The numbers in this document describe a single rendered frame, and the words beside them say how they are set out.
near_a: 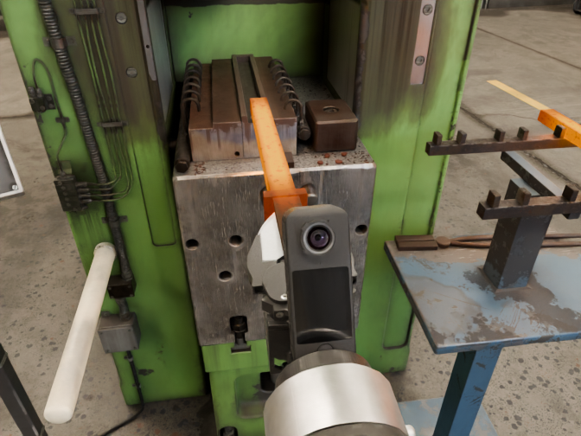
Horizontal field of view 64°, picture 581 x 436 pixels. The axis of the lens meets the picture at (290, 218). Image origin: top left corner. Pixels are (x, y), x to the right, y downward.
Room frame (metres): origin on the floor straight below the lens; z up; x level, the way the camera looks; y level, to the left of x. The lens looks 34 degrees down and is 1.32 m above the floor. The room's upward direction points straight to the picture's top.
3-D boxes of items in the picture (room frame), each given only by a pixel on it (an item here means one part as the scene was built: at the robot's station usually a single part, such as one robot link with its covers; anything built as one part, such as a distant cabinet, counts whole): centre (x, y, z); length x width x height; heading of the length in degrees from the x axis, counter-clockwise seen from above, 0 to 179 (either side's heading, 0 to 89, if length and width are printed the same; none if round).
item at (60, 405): (0.67, 0.42, 0.62); 0.44 x 0.05 x 0.05; 8
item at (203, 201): (1.03, 0.06, 0.69); 0.56 x 0.38 x 0.45; 8
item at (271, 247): (0.36, 0.02, 1.03); 0.09 x 0.03 x 0.06; 11
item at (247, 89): (1.02, 0.09, 0.99); 0.42 x 0.05 x 0.01; 8
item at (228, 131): (1.01, 0.12, 0.96); 0.42 x 0.20 x 0.09; 8
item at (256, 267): (0.31, 0.01, 1.06); 0.09 x 0.05 x 0.02; 11
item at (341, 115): (0.89, -0.08, 0.95); 0.12 x 0.08 x 0.06; 8
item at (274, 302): (0.26, -0.02, 1.03); 0.12 x 0.08 x 0.09; 8
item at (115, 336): (0.87, 0.46, 0.36); 0.09 x 0.07 x 0.12; 98
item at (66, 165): (0.87, 0.47, 0.80); 0.06 x 0.03 x 0.14; 98
